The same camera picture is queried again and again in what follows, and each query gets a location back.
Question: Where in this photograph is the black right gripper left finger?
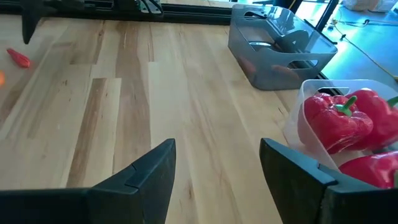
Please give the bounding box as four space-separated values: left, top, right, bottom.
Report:
0 138 177 224

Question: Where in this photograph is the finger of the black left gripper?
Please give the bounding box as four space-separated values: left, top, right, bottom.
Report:
19 0 45 45

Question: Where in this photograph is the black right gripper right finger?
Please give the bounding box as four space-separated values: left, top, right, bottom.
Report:
259 138 398 224

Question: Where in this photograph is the red chili pepper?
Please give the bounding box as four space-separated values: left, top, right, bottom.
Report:
6 48 32 69

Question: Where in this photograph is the clear plastic basket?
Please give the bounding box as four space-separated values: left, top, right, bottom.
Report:
282 78 398 190

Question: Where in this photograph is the grey plastic basket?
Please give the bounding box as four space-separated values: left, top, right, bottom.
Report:
228 3 338 91

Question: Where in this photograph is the black tripod stand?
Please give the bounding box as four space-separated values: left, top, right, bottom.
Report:
303 0 340 45

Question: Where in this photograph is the silver mounting bracket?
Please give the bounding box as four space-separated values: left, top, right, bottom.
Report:
136 0 164 16

